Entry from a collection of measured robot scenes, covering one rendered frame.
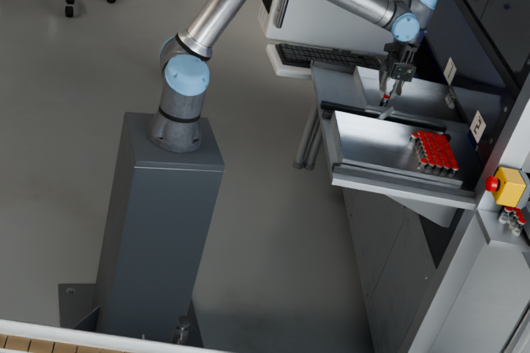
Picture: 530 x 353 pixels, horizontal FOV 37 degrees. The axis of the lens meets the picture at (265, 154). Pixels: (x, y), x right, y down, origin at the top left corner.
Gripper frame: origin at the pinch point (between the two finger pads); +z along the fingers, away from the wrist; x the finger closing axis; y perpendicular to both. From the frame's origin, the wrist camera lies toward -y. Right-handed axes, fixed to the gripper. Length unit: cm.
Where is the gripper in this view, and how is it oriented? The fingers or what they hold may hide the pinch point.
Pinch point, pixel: (386, 94)
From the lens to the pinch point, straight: 247.3
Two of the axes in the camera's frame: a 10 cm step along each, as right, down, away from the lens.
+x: 9.7, 1.8, 1.5
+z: -2.3, 8.2, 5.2
